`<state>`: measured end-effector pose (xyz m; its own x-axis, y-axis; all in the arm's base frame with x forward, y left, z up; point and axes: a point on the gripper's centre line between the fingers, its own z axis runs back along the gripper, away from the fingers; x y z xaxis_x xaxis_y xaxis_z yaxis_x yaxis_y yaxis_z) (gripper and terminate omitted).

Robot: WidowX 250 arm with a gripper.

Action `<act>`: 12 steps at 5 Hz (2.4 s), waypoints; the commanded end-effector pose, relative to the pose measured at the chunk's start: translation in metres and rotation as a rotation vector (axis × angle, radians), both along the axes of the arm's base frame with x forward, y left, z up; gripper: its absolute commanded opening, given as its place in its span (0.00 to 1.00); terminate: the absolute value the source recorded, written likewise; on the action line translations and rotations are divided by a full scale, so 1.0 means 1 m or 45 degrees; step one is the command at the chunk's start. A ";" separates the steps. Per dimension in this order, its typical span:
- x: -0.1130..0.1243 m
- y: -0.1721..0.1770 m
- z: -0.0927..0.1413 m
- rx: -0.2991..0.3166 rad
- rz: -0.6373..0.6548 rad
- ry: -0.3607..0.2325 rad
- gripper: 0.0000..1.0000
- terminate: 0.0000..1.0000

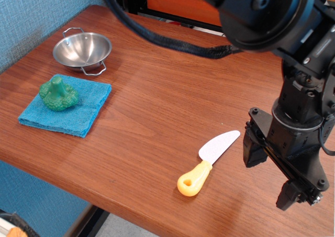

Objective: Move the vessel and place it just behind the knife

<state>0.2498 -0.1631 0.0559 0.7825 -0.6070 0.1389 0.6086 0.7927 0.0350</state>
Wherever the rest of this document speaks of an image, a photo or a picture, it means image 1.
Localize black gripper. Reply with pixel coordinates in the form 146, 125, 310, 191
243, 107, 330, 211

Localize black braided cable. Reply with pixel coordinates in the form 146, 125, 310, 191
96, 0, 243, 60

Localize orange panel black frame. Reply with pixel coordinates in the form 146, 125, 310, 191
117, 0, 221, 32

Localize blue folded cloth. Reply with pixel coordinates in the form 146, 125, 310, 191
18, 74, 112, 138

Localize green toy broccoli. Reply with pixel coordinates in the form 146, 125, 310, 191
39, 76, 79, 111

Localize toy knife orange handle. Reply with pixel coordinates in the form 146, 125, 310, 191
177, 130, 241, 197

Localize steel bowl with wire handles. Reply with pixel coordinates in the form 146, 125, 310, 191
52, 27, 112, 76

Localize black table leg frame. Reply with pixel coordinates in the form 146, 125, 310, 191
64, 204, 109, 236

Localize orange object at corner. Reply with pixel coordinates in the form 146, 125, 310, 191
1, 212, 40, 237

